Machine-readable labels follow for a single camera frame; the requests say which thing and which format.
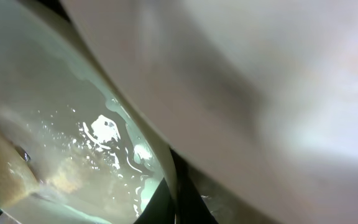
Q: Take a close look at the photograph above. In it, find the white plate front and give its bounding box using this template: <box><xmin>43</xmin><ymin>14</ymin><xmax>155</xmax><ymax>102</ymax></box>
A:
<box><xmin>0</xmin><ymin>0</ymin><xmax>180</xmax><ymax>224</ymax></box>

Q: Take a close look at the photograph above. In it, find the pink white plate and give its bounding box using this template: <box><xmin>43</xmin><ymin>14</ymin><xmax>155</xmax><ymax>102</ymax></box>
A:
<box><xmin>63</xmin><ymin>0</ymin><xmax>358</xmax><ymax>223</ymax></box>

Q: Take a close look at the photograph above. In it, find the green yellow sponge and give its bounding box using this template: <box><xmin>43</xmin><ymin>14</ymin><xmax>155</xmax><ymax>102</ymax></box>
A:
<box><xmin>0</xmin><ymin>132</ymin><xmax>39</xmax><ymax>210</ymax></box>

